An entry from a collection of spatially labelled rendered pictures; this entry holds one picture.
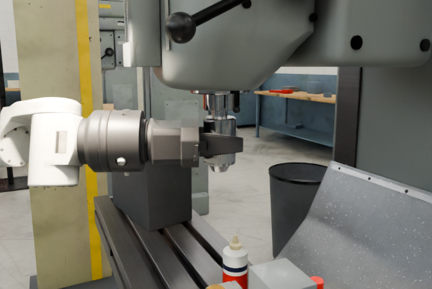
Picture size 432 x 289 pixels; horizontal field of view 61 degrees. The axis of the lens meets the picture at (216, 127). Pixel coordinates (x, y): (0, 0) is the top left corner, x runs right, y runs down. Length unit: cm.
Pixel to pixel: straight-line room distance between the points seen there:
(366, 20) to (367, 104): 32
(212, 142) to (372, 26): 26
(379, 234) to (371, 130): 20
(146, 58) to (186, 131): 10
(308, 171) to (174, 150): 237
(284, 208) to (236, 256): 188
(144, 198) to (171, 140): 39
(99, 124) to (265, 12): 25
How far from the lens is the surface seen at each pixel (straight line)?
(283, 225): 253
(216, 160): 51
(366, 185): 81
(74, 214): 235
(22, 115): 57
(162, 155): 49
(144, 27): 46
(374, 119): 80
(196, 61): 43
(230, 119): 51
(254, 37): 44
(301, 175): 282
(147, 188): 84
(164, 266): 74
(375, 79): 79
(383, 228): 76
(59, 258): 245
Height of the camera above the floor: 134
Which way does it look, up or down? 10 degrees down
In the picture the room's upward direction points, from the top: straight up
